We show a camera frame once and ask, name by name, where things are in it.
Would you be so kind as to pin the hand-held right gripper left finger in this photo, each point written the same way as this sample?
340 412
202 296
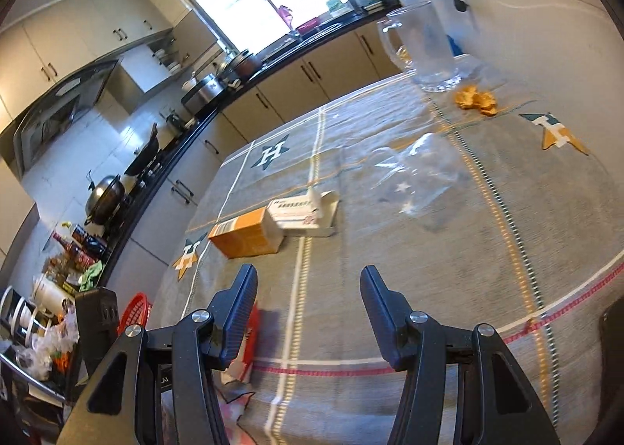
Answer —
241 318

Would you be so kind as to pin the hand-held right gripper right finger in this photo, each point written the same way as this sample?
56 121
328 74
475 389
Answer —
380 318

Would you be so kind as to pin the red plastic mesh basket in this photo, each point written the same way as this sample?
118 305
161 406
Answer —
136 308

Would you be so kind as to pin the red foil snack bag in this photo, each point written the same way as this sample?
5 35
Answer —
254 333

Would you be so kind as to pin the pile of plastic bags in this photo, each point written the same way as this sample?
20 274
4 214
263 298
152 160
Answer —
44 342

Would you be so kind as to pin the green cloth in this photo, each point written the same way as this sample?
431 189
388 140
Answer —
90 274

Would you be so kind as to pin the white thermos jug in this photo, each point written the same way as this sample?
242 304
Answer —
48 296

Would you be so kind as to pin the grey star printed tablecloth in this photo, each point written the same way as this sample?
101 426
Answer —
390 240

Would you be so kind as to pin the cluster of sauce bottles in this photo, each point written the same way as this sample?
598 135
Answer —
78 245

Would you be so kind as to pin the orange cardboard box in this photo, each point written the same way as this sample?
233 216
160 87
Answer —
243 230

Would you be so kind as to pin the small white cardboard box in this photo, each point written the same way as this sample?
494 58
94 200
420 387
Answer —
297 220

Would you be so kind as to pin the steel wok with lid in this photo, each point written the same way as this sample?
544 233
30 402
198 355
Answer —
105 196

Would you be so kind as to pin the black frying pan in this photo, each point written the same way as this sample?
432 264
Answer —
146 155

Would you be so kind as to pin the black kitchen countertop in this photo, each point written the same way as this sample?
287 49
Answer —
195 130

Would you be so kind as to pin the beige lower kitchen cabinets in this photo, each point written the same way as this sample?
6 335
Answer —
273 99

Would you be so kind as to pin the beige kitchen cabinets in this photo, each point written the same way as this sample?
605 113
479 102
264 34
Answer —
73 35
273 99

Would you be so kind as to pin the steel range hood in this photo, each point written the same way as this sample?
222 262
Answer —
58 108

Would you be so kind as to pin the silver rice cooker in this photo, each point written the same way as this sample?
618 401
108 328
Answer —
207 90

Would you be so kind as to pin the orange snack pieces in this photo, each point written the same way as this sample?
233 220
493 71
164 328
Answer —
475 101

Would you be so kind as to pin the black metal chair back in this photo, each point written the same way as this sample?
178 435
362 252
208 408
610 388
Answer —
615 352

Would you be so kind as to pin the brown cooking pot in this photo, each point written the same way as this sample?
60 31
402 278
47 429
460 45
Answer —
243 64

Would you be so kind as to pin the clear glass pitcher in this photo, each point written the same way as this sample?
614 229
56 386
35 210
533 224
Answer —
434 60

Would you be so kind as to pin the stack of white dishes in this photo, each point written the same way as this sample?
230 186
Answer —
168 57

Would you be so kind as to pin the beige upper kitchen cabinets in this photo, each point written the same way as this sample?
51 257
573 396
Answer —
73 35

